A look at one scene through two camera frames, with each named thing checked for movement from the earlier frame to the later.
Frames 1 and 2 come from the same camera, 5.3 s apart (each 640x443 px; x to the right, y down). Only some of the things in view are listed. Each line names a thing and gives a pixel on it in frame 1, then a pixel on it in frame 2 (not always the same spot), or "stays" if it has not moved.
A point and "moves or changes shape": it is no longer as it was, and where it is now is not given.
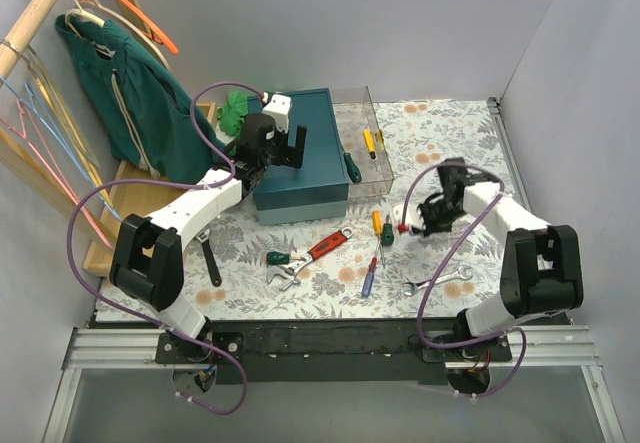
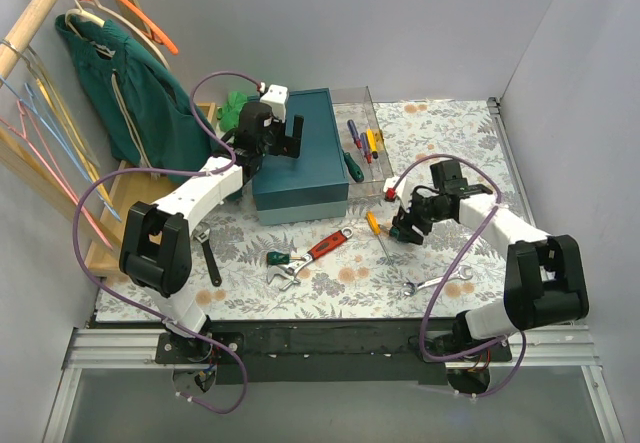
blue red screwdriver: [368, 282] → [364, 145]
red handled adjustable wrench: [291, 267] stays
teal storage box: [319, 189] stays
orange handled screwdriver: [377, 226] moves or changes shape
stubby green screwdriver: [278, 258] stays
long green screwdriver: [353, 169] stays
